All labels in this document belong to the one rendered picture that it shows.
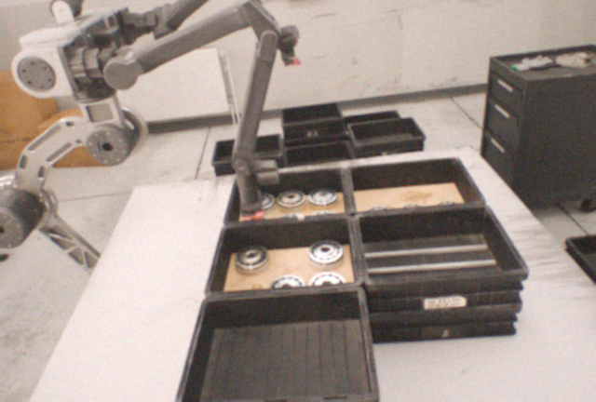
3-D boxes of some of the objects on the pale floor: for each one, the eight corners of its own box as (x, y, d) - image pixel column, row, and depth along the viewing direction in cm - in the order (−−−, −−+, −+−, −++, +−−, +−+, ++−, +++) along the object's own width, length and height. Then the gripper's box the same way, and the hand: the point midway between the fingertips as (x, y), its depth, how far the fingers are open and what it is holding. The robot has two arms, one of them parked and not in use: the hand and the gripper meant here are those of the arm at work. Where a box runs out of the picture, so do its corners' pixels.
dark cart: (506, 227, 267) (527, 80, 222) (475, 188, 306) (489, 56, 261) (606, 215, 267) (648, 65, 222) (563, 177, 305) (592, 43, 260)
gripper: (237, 178, 145) (245, 217, 152) (237, 194, 135) (245, 236, 143) (258, 174, 145) (264, 214, 153) (259, 192, 136) (266, 233, 143)
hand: (254, 222), depth 147 cm, fingers open, 6 cm apart
